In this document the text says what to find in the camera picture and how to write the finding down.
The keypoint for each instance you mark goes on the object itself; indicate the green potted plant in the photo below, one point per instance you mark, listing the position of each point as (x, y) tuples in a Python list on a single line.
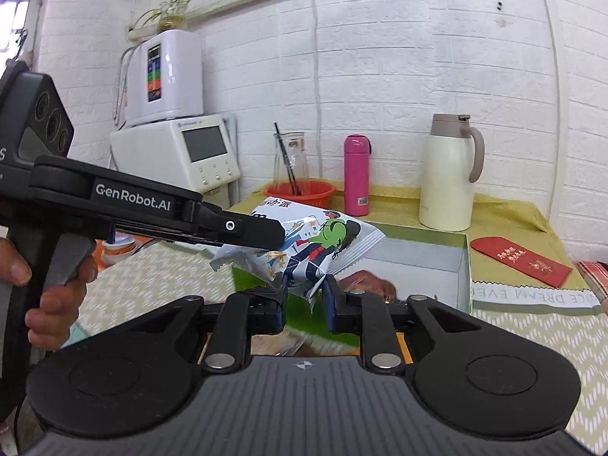
[(180, 0)]

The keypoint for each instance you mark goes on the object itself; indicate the clear glass carafe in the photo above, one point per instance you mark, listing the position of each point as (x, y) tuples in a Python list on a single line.
[(300, 161)]

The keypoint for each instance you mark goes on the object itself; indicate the black stirring stick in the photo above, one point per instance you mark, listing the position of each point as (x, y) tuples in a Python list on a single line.
[(285, 156)]

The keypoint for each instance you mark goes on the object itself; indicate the red plastic basket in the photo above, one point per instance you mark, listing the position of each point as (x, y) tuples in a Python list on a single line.
[(316, 194)]

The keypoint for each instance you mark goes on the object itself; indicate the brown wrapped snack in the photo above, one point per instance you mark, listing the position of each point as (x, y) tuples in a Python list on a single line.
[(375, 282)]

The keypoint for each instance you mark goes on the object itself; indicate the plaid cloth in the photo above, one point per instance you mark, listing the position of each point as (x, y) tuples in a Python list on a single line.
[(593, 280)]

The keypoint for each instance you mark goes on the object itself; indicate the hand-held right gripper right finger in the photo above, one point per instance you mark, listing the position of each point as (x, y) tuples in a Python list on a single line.
[(329, 297)]

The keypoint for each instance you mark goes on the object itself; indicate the yellow tablecloth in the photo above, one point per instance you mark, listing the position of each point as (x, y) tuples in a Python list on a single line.
[(503, 218)]

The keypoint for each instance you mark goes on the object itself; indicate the pink thermos bottle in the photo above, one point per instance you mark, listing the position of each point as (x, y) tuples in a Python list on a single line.
[(357, 175)]

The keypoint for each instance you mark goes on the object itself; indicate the white cartoon snack bag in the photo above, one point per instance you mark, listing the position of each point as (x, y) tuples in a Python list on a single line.
[(308, 242)]

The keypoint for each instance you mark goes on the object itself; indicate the red envelope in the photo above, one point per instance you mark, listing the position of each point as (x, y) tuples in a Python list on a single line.
[(517, 259)]

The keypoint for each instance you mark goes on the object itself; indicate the window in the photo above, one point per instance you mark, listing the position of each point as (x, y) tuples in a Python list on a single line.
[(14, 19)]

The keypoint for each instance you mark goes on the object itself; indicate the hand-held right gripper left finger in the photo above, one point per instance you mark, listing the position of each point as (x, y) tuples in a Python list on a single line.
[(283, 294)]

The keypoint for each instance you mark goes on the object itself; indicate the white orange cup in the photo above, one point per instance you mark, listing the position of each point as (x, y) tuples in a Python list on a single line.
[(116, 252)]

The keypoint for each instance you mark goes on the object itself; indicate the green cardboard box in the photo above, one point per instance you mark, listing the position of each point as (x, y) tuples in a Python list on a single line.
[(418, 270)]

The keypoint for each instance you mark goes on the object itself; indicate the white water purifier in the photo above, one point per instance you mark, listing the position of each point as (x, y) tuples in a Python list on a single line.
[(178, 80)]

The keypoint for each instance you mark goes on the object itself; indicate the white machine with screen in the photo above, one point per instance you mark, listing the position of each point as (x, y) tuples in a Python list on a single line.
[(161, 152)]

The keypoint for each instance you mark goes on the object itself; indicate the person's left hand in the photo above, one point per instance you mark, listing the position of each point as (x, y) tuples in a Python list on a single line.
[(52, 318)]

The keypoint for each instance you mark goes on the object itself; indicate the cream thermal jug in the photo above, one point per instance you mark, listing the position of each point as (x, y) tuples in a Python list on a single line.
[(446, 185)]

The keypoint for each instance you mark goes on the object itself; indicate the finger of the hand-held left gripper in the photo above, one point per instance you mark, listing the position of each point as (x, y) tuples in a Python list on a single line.
[(247, 232)]

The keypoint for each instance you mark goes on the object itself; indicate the zigzag patterned table mat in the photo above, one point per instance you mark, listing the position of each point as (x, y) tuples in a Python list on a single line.
[(156, 275)]

